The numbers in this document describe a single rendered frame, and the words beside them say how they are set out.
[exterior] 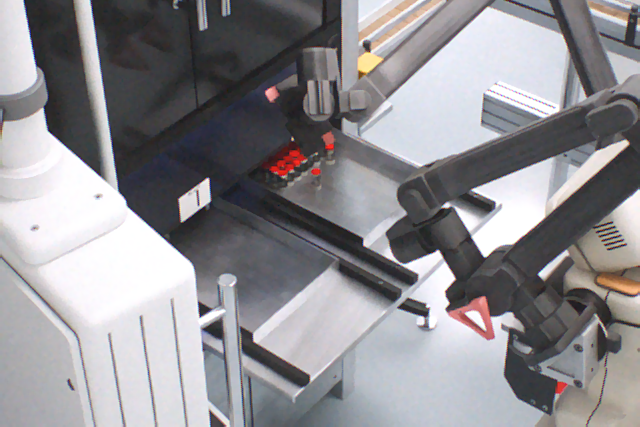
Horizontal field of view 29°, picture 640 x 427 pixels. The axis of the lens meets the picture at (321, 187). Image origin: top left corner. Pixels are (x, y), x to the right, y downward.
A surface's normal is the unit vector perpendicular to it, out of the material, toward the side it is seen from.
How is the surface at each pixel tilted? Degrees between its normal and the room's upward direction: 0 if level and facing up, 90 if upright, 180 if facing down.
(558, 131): 79
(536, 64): 0
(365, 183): 0
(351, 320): 0
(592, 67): 47
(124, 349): 90
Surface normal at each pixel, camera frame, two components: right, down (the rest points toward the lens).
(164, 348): 0.65, 0.47
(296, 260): -0.01, -0.78
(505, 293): -0.50, 0.42
